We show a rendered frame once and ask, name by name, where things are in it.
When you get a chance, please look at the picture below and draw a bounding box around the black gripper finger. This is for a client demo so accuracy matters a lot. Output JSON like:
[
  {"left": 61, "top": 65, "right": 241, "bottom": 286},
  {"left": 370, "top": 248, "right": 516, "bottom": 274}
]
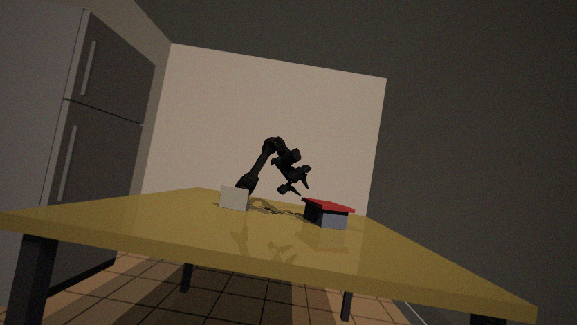
[
  {"left": 288, "top": 186, "right": 301, "bottom": 196},
  {"left": 300, "top": 174, "right": 309, "bottom": 189}
]

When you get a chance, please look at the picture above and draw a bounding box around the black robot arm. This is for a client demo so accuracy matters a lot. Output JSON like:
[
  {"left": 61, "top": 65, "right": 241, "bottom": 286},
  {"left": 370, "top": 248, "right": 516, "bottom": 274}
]
[{"left": 235, "top": 136, "right": 304, "bottom": 195}]

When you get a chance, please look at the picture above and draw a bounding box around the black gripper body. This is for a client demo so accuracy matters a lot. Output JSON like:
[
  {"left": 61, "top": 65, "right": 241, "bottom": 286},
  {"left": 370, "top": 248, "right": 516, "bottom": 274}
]
[{"left": 277, "top": 165, "right": 311, "bottom": 195}]

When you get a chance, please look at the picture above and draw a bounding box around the red rectangular lid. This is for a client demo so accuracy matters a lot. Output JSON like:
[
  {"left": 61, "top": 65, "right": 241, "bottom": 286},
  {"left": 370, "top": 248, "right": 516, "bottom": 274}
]
[{"left": 301, "top": 197, "right": 355, "bottom": 213}]

